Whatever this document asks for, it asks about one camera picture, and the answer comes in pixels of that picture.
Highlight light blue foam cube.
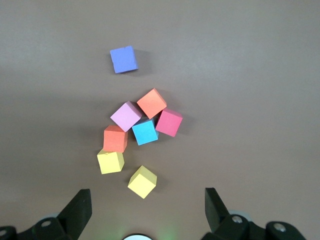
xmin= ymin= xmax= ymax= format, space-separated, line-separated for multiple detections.
xmin=131 ymin=118 xmax=160 ymax=146

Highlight red foam cube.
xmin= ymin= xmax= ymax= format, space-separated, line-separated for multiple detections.
xmin=155 ymin=108 xmax=184 ymax=138

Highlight purple foam cube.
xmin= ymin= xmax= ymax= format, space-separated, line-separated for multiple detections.
xmin=109 ymin=45 xmax=140 ymax=74

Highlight yellow foam cube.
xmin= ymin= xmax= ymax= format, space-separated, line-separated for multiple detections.
xmin=127 ymin=164 xmax=158 ymax=200
xmin=96 ymin=148 xmax=125 ymax=175

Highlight orange foam cube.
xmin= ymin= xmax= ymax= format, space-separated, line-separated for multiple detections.
xmin=102 ymin=124 xmax=129 ymax=153
xmin=136 ymin=87 xmax=168 ymax=120

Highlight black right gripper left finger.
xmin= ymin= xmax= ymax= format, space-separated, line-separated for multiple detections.
xmin=33 ymin=188 xmax=92 ymax=240

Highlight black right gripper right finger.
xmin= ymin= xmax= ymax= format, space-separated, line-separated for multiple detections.
xmin=201 ymin=187 xmax=270 ymax=240

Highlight lilac pink foam cube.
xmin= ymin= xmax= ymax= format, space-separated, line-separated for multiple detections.
xmin=109 ymin=100 xmax=143 ymax=133

